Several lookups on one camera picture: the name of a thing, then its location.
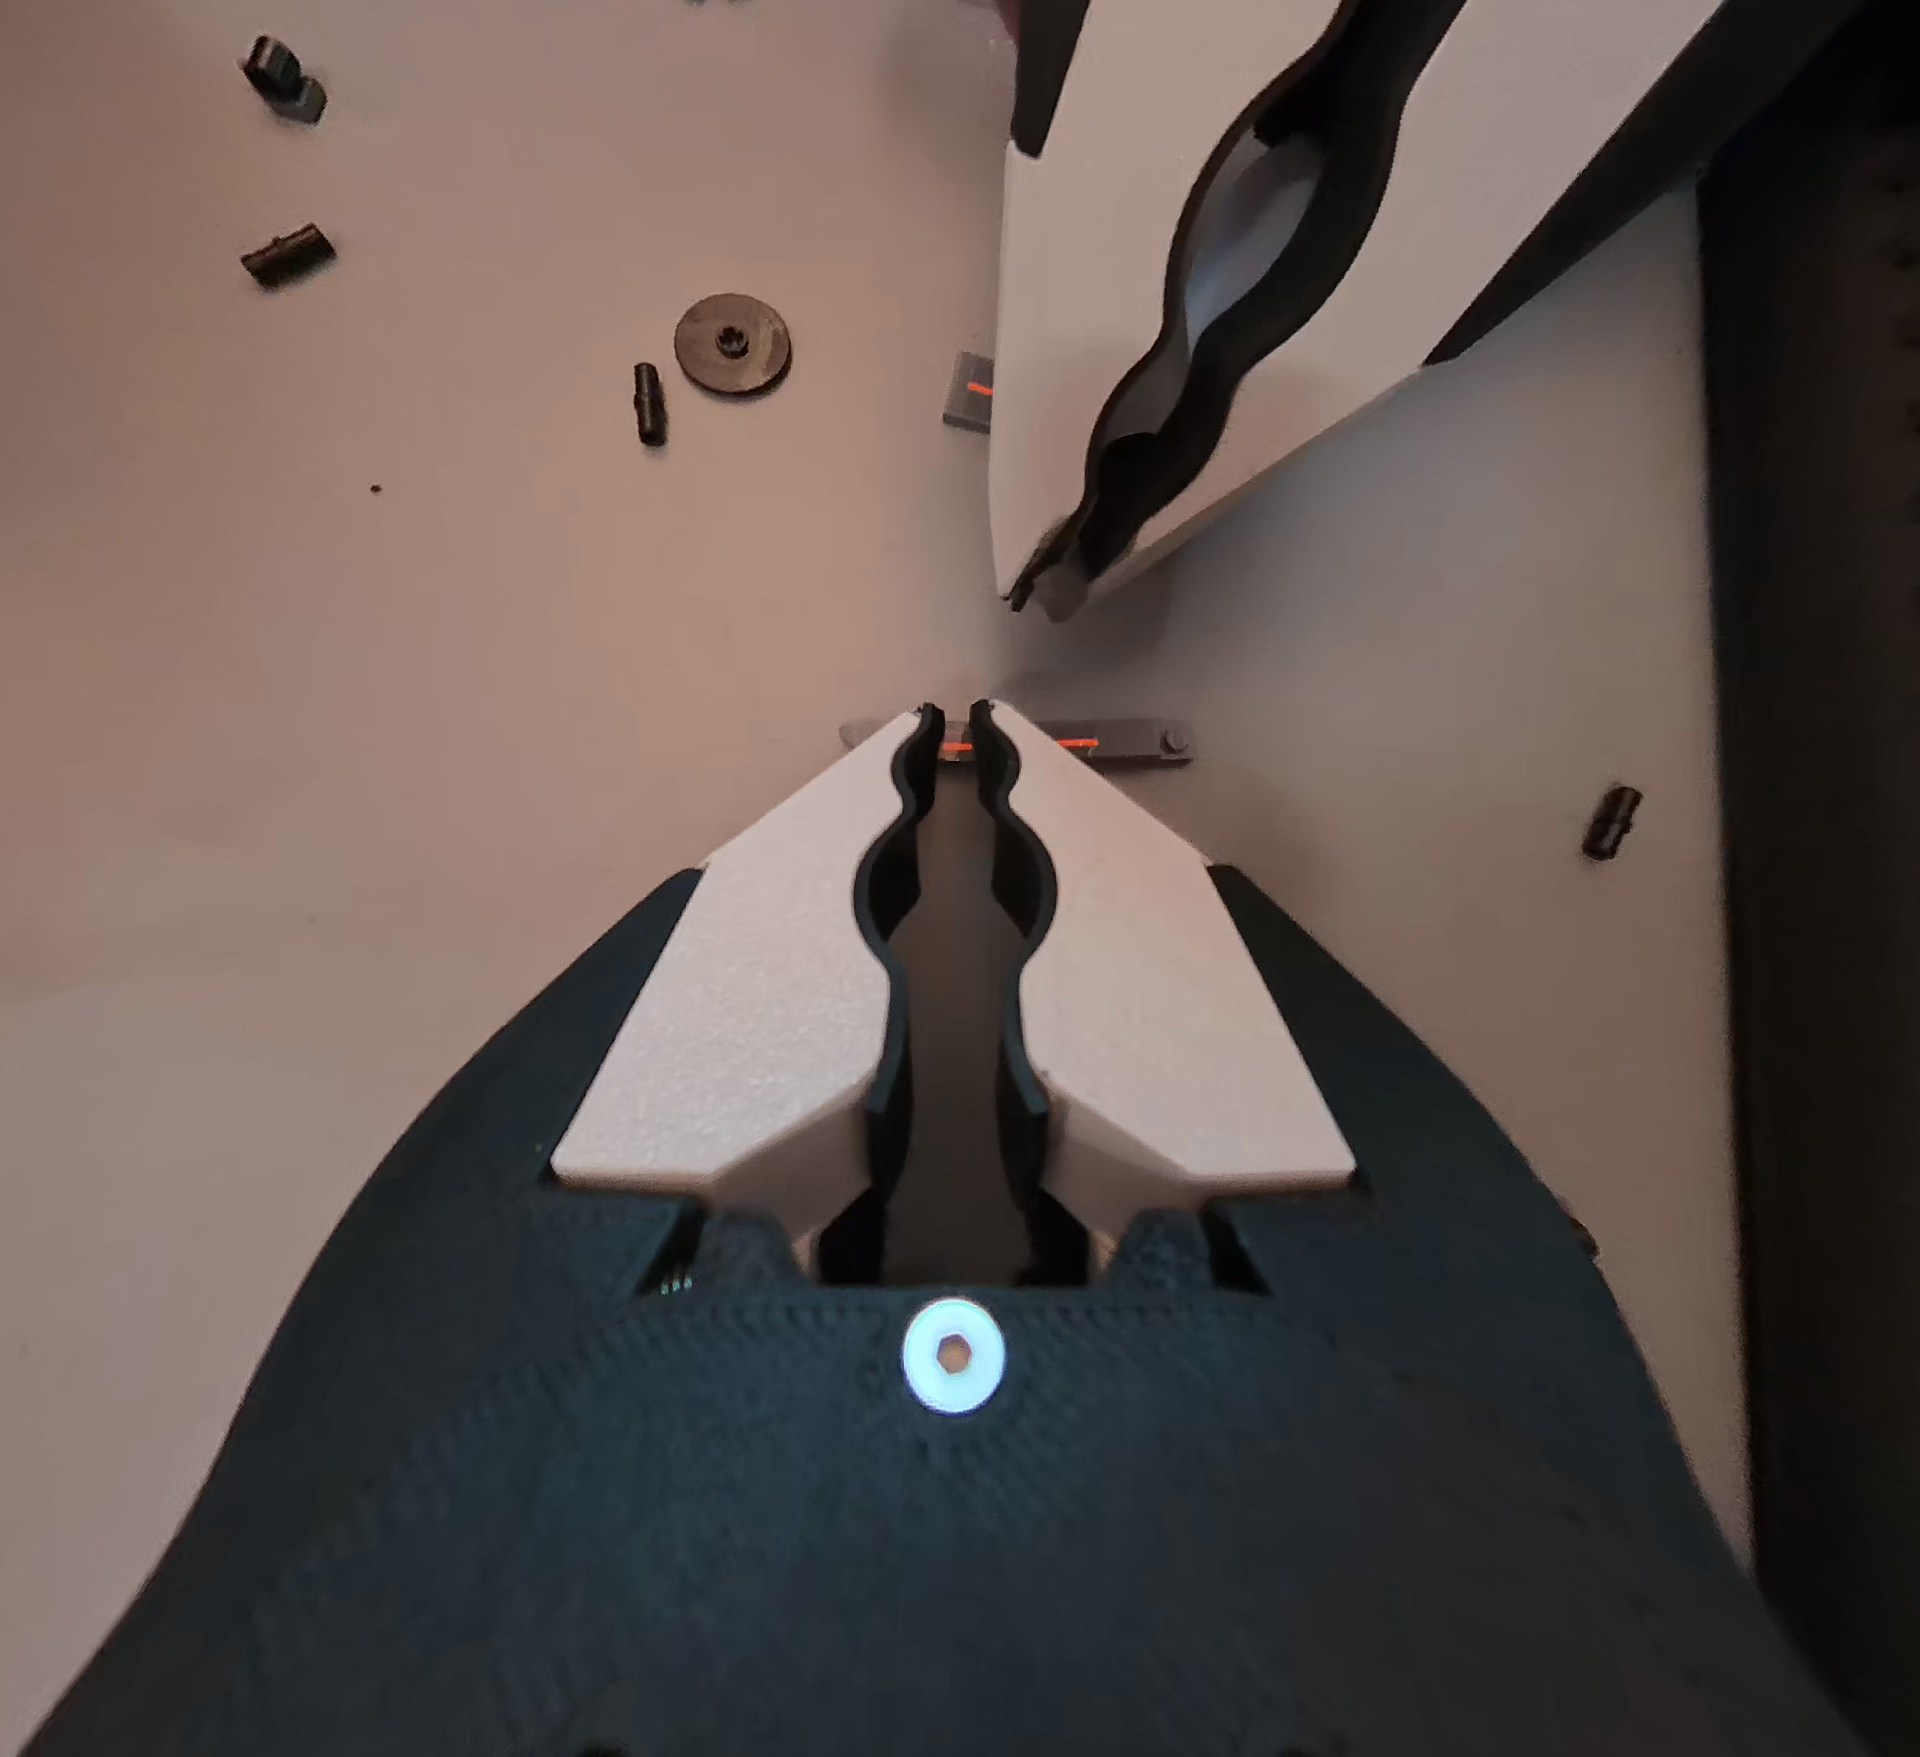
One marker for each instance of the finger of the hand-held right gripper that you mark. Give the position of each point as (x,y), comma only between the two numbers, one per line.
(1098,212)
(1470,184)

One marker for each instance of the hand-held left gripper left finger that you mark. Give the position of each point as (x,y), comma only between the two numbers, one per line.
(721,1035)

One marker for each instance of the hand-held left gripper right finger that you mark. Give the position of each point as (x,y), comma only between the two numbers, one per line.
(1185,1035)

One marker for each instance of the long grey orange-striped lego piece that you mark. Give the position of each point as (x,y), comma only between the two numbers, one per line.
(1125,743)

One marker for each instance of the grey orange-striped lego tile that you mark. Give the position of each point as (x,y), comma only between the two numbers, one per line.
(971,392)

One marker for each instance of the black round lego disc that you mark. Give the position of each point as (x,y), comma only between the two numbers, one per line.
(735,342)

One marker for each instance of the black lego pin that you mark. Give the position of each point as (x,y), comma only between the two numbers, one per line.
(1611,823)
(289,254)
(648,402)

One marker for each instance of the black and grey lego piece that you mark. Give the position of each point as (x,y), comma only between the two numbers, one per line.
(286,81)

